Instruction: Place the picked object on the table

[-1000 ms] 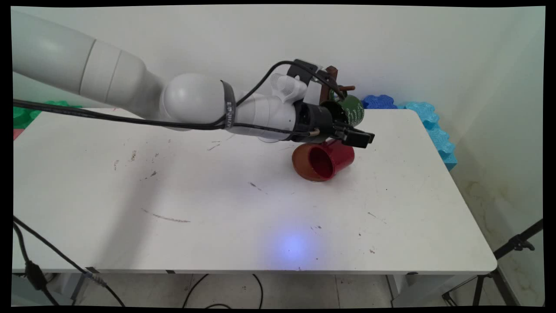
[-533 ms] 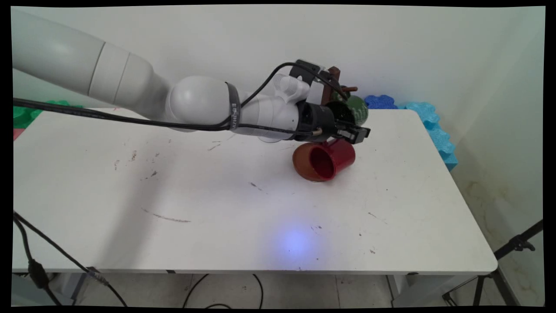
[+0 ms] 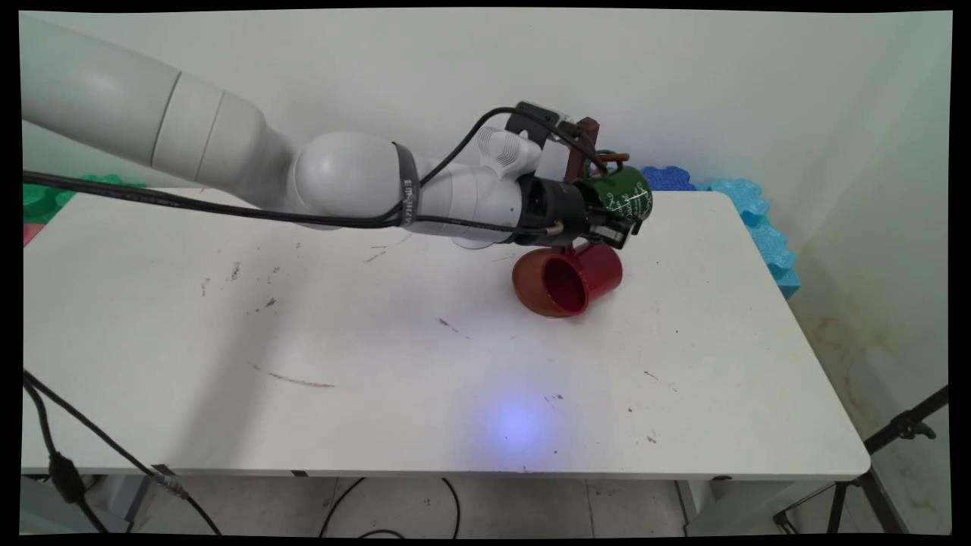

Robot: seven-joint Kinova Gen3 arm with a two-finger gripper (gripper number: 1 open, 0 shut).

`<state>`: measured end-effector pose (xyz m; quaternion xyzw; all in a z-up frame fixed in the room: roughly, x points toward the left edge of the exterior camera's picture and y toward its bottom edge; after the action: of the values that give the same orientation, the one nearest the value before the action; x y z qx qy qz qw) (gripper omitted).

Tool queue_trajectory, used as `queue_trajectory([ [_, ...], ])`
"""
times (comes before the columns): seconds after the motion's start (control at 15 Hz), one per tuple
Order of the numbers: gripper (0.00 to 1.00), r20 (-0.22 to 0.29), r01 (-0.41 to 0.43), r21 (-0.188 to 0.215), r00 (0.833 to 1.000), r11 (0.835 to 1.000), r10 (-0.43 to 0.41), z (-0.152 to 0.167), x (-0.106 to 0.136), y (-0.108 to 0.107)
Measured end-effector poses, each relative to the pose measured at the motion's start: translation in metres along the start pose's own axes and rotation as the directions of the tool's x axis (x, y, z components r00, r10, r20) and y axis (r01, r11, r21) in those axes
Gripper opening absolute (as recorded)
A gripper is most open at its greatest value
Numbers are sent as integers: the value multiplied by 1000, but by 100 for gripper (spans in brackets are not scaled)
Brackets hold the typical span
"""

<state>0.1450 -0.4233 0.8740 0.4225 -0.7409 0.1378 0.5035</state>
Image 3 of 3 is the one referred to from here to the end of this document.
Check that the brown wooden mug tree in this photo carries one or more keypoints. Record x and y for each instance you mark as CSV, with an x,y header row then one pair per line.
x,y
531,284

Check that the green enamel mug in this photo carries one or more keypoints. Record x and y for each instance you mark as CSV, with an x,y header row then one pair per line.
x,y
626,196

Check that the light blue foam mat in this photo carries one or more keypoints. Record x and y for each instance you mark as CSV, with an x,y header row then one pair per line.
x,y
762,227

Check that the pink foam mat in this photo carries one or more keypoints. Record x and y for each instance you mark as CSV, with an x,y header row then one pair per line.
x,y
30,232

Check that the red enamel mug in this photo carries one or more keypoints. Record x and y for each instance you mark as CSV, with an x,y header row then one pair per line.
x,y
595,274

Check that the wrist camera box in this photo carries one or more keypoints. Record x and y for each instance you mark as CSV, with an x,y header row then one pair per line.
x,y
535,121

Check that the large black tape piece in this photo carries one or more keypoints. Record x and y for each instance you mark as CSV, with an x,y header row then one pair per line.
x,y
161,471

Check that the white table leg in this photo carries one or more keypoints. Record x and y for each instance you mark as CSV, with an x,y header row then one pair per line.
x,y
694,500

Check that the black tripod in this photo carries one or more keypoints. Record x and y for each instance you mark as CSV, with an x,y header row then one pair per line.
x,y
899,425

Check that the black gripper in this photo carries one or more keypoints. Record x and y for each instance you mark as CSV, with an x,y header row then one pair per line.
x,y
557,212

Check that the grey table leg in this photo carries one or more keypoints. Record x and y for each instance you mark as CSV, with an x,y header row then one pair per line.
x,y
136,502

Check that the green foam mat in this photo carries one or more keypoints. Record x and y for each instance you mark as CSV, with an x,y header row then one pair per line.
x,y
45,199

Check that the white vented camera mount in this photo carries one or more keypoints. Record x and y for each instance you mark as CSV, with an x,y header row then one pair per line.
x,y
510,152

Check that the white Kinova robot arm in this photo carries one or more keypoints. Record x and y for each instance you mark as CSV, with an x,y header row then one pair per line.
x,y
227,144

